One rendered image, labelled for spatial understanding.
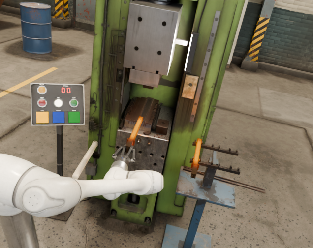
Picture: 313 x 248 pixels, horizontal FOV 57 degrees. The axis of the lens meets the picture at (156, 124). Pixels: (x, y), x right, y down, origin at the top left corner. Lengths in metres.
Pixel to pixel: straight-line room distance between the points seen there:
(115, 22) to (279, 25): 6.14
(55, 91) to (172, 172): 1.14
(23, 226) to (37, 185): 0.29
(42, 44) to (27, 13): 0.63
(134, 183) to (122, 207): 1.37
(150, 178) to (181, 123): 0.98
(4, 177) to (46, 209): 0.16
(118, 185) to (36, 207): 0.41
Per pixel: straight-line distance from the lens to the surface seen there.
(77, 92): 2.06
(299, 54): 8.07
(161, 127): 2.10
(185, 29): 2.34
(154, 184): 1.34
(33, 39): 6.45
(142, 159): 2.20
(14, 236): 1.15
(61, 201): 0.88
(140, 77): 1.97
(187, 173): 2.15
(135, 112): 2.21
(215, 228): 2.84
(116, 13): 2.05
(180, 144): 2.32
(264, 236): 2.99
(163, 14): 1.85
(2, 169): 0.94
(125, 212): 2.60
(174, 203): 2.72
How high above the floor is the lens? 2.01
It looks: 29 degrees down
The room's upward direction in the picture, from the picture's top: 10 degrees clockwise
